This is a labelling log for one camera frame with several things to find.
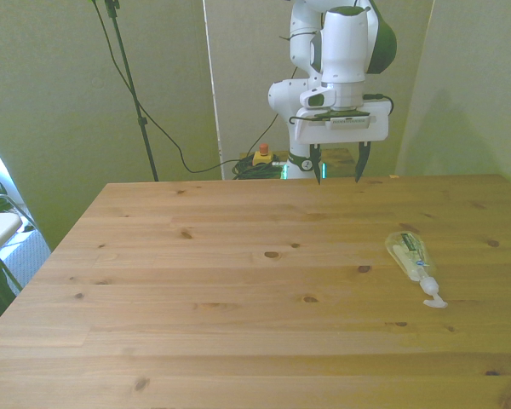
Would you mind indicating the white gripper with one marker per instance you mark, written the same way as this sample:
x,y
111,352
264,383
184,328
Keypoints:
x,y
340,133

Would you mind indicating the black tripod stand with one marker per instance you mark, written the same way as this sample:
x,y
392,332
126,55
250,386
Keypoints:
x,y
130,81

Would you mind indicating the yellow emergency stop button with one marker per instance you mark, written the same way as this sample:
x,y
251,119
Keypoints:
x,y
263,157

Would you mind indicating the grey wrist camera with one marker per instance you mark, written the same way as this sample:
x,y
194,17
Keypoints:
x,y
349,121

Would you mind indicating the beige partition panel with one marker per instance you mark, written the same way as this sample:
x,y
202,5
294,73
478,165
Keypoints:
x,y
247,64

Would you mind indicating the clear sanitizer pump bottle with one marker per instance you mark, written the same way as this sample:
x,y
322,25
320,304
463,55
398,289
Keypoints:
x,y
409,251

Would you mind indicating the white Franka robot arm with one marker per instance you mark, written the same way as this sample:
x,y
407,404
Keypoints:
x,y
342,42

